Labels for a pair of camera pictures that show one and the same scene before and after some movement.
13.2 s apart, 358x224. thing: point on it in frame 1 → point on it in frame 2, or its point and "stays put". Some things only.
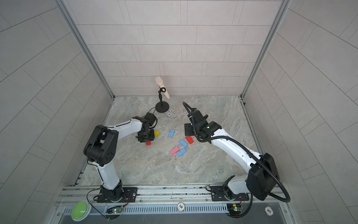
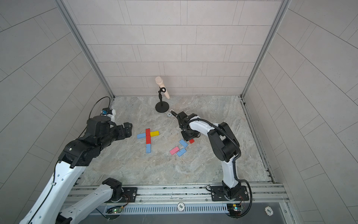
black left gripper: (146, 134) → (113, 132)
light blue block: (171, 133) → (148, 148)
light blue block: (184, 143) stays put
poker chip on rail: (181, 206) stays put
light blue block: (180, 152) stays put
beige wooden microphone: (159, 80) stays put
